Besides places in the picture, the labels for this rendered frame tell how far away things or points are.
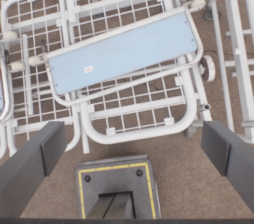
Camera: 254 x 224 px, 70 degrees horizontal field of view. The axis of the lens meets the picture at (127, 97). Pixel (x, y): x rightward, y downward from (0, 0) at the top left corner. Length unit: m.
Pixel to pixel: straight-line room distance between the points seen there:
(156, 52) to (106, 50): 0.24
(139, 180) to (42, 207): 0.85
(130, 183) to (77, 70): 0.67
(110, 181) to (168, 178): 0.44
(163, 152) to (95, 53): 0.83
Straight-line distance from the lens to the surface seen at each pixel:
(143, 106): 0.88
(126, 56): 0.87
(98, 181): 1.14
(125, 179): 1.10
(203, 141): 0.17
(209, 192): 1.45
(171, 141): 1.34
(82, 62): 0.91
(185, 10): 0.97
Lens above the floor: 1.33
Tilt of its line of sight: 78 degrees down
